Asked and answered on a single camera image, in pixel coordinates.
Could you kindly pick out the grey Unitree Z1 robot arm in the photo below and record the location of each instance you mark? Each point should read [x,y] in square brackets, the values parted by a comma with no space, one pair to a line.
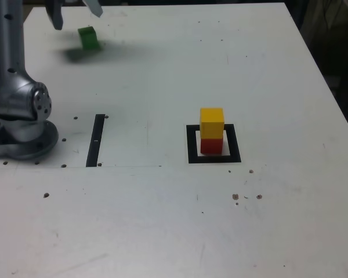
[11,95]

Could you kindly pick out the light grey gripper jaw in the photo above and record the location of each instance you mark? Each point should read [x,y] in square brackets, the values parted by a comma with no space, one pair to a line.
[94,7]

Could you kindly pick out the black tape strip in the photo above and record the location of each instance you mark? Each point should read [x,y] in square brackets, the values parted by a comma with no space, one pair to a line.
[93,150]

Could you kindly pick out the green cube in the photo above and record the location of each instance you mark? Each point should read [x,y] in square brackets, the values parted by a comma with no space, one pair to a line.
[89,39]

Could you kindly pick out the black tape square outline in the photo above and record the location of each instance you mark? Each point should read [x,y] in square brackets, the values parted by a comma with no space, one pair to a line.
[191,144]

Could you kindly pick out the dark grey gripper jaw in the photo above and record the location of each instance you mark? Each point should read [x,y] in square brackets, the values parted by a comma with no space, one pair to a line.
[55,14]

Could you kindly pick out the yellow cube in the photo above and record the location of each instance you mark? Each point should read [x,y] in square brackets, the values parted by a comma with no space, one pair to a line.
[211,123]

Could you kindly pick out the red cube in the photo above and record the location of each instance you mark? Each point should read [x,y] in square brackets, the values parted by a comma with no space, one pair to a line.
[211,146]

